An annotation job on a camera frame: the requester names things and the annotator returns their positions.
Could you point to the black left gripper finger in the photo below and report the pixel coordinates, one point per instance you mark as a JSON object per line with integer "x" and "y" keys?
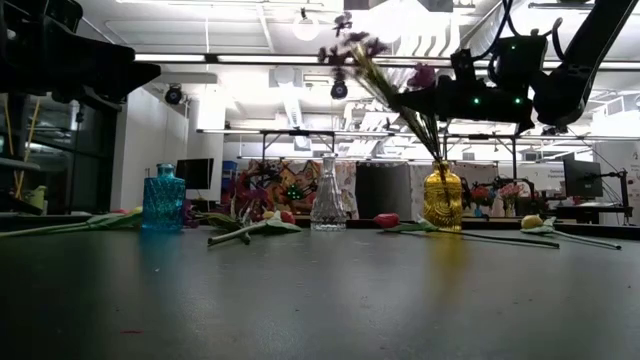
{"x": 120, "y": 75}

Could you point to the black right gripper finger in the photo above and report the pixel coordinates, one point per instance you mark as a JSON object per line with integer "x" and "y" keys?
{"x": 420, "y": 102}

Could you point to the black monitor on arm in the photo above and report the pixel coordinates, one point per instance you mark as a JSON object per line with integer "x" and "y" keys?
{"x": 582, "y": 179}

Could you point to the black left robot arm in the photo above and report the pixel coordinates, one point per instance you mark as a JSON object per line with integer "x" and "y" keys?
{"x": 10, "y": 60}

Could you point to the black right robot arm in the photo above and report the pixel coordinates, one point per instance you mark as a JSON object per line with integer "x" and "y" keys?
{"x": 575, "y": 75}

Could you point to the amber glass vase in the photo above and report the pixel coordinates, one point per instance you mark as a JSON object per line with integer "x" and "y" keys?
{"x": 442, "y": 200}

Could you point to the blue glass vase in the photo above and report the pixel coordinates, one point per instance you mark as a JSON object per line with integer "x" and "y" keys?
{"x": 164, "y": 200}

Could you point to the clear glass vase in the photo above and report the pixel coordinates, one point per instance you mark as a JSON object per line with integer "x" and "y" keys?
{"x": 328, "y": 205}

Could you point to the black ceiling spotlight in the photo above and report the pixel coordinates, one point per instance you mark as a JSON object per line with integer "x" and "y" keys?
{"x": 339, "y": 90}
{"x": 173, "y": 95}

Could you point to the wooden stick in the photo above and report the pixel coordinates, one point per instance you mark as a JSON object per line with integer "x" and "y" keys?
{"x": 27, "y": 150}

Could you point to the red background flower bouquet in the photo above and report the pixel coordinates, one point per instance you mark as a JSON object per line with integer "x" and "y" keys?
{"x": 481, "y": 196}

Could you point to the pink background flower bouquet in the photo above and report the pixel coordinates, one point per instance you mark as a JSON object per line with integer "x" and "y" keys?
{"x": 511, "y": 192}

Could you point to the black curtain panel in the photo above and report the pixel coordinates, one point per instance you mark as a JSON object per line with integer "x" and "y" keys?
{"x": 382, "y": 192}

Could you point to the small black monitor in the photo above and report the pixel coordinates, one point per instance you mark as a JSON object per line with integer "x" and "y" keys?
{"x": 195, "y": 174}

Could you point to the pale green jug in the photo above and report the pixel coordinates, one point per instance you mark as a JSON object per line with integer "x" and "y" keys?
{"x": 37, "y": 197}

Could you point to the round ceiling lamp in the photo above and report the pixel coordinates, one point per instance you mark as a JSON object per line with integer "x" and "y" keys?
{"x": 306, "y": 29}

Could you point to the colourful patterned cloth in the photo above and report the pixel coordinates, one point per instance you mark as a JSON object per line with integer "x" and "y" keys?
{"x": 300, "y": 180}

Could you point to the blue storage box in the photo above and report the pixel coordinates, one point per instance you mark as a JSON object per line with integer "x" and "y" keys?
{"x": 230, "y": 172}

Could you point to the black table mat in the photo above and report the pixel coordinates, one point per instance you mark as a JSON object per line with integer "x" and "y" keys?
{"x": 320, "y": 300}

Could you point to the black background gantry frame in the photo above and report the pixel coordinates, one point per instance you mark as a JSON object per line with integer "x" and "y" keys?
{"x": 300, "y": 133}

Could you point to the black aluminium table frame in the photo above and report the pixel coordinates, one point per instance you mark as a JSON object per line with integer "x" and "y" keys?
{"x": 360, "y": 223}

